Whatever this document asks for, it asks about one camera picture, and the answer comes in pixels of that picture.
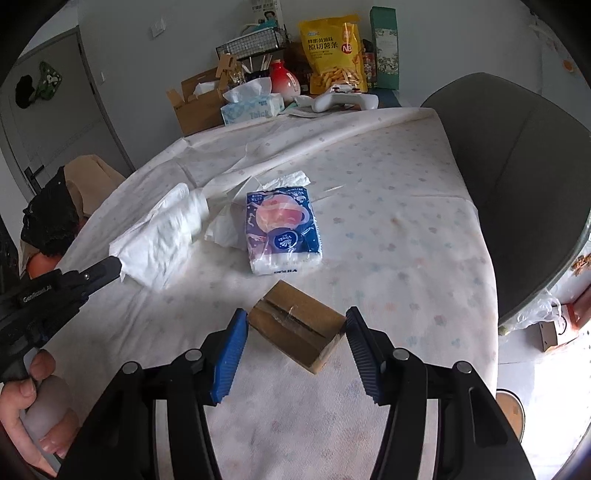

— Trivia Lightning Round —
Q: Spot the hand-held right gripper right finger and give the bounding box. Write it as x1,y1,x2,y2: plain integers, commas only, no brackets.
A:
345,307,536,480

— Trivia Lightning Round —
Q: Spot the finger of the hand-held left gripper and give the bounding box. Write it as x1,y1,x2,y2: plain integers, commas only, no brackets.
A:
60,256,123,301

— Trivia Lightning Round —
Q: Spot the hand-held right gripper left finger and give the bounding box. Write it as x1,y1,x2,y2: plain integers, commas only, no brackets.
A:
69,308,249,480

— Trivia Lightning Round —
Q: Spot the large white tissue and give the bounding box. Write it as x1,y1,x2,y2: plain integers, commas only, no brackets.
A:
108,182,208,291

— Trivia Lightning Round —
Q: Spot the small cardboard box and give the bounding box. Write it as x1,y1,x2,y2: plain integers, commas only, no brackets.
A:
248,280,347,374

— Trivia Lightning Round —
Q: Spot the blue tissue pack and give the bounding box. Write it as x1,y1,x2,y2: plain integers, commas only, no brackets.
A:
245,185,323,276

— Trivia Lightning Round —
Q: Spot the white trash bin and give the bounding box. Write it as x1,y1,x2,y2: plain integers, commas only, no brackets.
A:
496,389,525,444

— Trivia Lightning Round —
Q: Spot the person's left hand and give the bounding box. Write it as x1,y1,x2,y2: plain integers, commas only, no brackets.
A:
0,348,81,478

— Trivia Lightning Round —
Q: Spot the black bag on chair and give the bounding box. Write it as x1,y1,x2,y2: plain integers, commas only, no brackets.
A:
21,167,81,257

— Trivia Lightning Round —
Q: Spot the tan chair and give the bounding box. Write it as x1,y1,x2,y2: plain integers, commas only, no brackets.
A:
62,156,125,217

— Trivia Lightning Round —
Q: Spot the grey door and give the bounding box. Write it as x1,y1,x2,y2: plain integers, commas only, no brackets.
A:
0,25,134,195

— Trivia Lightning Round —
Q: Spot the white dotted tablecloth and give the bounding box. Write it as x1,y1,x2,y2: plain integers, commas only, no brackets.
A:
28,107,499,480

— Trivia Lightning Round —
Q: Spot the clear plastic bag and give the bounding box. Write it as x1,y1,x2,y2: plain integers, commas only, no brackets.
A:
499,291,566,330

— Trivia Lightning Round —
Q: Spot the open cardboard box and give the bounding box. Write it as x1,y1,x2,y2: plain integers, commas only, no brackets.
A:
166,53,238,137

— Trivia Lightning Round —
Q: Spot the green black door hanging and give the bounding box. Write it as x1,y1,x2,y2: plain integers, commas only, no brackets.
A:
15,61,63,109

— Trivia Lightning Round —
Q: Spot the white orange box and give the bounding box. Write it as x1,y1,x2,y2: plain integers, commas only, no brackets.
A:
538,288,591,352

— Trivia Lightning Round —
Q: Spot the grey chair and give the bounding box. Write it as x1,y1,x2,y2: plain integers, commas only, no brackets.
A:
420,73,591,324

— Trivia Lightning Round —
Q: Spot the blue white tissue box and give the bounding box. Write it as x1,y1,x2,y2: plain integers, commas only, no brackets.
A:
221,78,284,126

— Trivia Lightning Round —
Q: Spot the white game controller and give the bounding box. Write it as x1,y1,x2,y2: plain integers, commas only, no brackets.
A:
295,87,379,113

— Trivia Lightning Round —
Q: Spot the dark utensil holder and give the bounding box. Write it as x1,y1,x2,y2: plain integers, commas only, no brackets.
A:
247,53,273,77

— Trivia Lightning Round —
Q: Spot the red white bottle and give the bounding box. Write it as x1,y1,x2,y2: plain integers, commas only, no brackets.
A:
269,60,301,104

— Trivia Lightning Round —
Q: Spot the small red packet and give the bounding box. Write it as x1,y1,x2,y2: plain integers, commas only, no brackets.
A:
362,39,377,86

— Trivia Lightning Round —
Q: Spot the yellow snack bag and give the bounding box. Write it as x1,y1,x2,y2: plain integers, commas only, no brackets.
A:
298,17,368,95

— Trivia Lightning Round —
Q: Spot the tall green box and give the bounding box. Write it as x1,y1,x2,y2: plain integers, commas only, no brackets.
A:
369,6,400,90

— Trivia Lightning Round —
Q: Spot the tall white carton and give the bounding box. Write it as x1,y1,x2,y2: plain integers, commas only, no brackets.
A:
252,0,283,28

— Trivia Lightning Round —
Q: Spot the black wire basket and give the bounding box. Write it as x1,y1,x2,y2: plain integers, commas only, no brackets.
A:
216,27,287,61

